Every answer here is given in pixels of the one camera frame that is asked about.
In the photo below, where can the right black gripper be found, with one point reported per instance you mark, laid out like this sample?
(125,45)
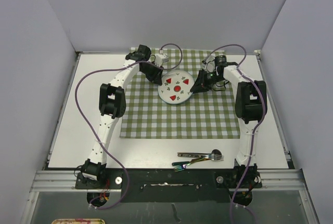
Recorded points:
(201,85)

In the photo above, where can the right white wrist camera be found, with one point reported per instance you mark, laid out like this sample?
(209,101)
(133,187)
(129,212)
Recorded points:
(209,64)

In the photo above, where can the white plate with strawberries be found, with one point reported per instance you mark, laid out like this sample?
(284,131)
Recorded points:
(175,88)

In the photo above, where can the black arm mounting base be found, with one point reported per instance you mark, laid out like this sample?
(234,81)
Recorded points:
(168,186)

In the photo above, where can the green white checkered tablecloth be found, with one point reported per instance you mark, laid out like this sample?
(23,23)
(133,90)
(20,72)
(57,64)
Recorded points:
(208,115)

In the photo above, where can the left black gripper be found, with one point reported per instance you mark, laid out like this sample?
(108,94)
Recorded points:
(156,76)

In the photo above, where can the yellow rimmed tray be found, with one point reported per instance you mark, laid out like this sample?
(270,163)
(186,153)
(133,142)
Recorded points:
(78,221)

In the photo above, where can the iridescent rainbow fork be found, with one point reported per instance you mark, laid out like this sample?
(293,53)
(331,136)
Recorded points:
(180,166)

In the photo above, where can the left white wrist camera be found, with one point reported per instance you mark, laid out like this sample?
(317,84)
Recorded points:
(160,58)

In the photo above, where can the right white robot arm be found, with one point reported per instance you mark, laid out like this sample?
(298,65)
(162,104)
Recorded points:
(250,97)

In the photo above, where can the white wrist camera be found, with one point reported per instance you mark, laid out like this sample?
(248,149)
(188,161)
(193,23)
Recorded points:
(160,58)
(209,64)

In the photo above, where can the silver fork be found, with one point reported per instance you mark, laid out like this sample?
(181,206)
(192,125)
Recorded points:
(214,155)

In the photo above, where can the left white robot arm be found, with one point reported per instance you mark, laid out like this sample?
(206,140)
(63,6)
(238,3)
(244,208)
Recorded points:
(112,105)

